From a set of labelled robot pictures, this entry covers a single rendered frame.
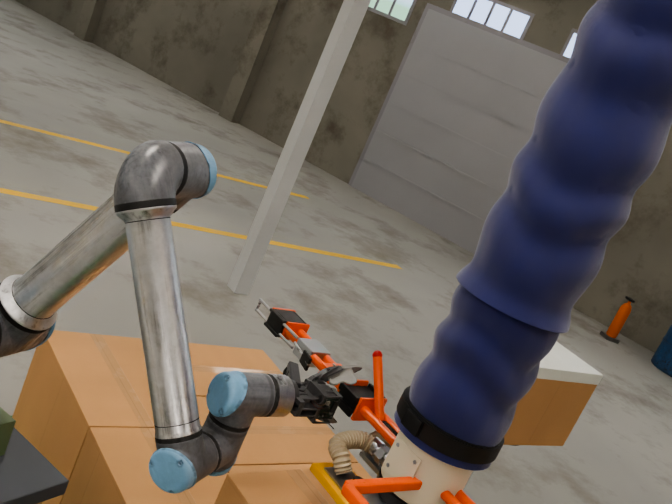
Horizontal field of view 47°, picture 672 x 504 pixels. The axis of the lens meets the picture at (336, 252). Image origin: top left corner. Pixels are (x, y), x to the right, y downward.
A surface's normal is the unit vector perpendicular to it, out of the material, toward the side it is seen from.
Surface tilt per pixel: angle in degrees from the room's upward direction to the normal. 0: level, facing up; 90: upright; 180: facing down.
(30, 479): 0
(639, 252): 90
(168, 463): 94
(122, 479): 0
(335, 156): 90
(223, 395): 85
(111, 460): 0
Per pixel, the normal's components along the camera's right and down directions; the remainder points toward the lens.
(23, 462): 0.40, -0.88
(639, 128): 0.17, 0.14
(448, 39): -0.51, 0.01
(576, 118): -0.56, -0.21
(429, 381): -0.80, -0.34
